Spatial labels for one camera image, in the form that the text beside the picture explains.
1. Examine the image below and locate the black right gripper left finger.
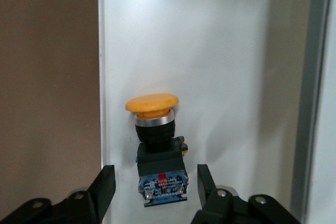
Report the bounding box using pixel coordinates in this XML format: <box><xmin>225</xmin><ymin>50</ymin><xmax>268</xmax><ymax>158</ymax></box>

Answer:
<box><xmin>0</xmin><ymin>165</ymin><xmax>116</xmax><ymax>224</ymax></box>

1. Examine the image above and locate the white cabinet drawer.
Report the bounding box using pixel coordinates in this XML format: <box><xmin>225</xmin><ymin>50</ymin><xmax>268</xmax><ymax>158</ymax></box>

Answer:
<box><xmin>97</xmin><ymin>0</ymin><xmax>314</xmax><ymax>224</ymax></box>

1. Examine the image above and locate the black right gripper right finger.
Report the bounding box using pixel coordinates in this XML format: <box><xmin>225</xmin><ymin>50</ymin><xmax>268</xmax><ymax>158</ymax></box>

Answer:
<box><xmin>191</xmin><ymin>164</ymin><xmax>300</xmax><ymax>224</ymax></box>

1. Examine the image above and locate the yellow mushroom push button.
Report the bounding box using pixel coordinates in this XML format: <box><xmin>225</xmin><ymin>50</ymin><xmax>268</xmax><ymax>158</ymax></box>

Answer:
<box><xmin>125</xmin><ymin>93</ymin><xmax>190</xmax><ymax>208</ymax></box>

